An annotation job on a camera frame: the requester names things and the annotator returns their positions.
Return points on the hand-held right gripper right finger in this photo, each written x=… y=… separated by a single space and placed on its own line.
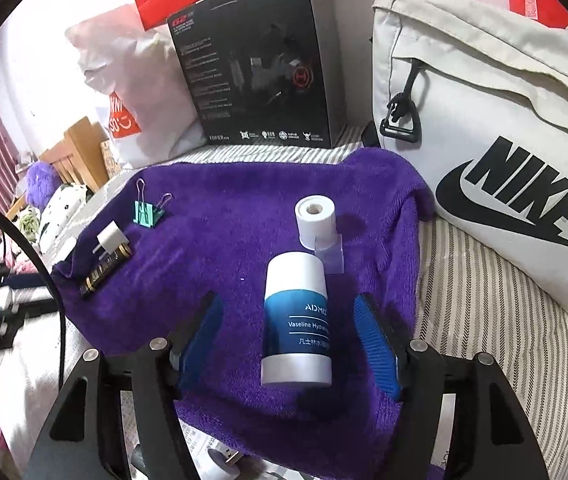
x=376 y=345

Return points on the green binder clip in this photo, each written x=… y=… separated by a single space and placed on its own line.
x=146 y=215

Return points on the grey waist bag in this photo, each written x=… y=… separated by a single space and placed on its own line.
x=464 y=110

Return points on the white plastic shopping bag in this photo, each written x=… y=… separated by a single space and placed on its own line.
x=138 y=70

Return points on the purple plush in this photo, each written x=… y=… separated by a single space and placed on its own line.
x=41 y=180

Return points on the patterned book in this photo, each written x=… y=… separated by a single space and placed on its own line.
x=107 y=157

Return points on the white tape roll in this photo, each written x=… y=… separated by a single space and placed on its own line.
x=316 y=225

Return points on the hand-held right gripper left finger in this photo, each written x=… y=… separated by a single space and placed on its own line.
x=198 y=345

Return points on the clear plastic piece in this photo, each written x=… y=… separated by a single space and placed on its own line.
x=331 y=260

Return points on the white charger plug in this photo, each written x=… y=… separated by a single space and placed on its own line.
x=111 y=237

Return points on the black headphone box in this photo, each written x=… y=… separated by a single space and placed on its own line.
x=264 y=60

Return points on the purple towel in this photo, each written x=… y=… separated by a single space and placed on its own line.
x=223 y=240

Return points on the blue white lotion bottle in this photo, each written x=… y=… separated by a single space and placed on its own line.
x=296 y=320

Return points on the floral pillow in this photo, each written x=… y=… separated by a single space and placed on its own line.
x=63 y=205

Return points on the black gold tube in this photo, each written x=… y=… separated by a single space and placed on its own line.
x=103 y=272

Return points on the newspaper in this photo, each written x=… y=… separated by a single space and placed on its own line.
x=198 y=447

